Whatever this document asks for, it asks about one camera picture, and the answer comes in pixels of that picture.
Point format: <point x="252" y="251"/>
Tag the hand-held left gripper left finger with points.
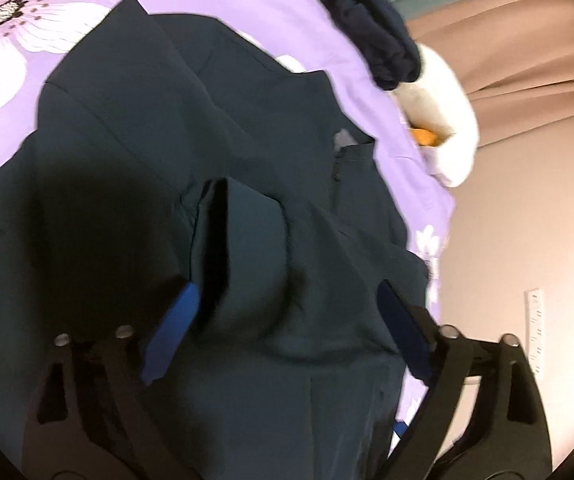
<point x="177" y="317"/>

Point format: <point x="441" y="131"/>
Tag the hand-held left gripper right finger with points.
<point x="403" y="330"/>

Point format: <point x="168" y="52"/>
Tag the dark teal jacket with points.
<point x="247" y="200"/>

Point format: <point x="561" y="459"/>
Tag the white plush toy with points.
<point x="447" y="110"/>

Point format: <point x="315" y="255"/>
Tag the beige curtain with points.
<point x="527" y="60"/>

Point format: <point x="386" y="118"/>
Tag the folded navy garment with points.
<point x="374" y="25"/>

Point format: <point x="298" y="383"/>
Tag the purple floral bed sheet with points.
<point x="317" y="20"/>

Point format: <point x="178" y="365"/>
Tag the white wall power strip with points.
<point x="535" y="330"/>

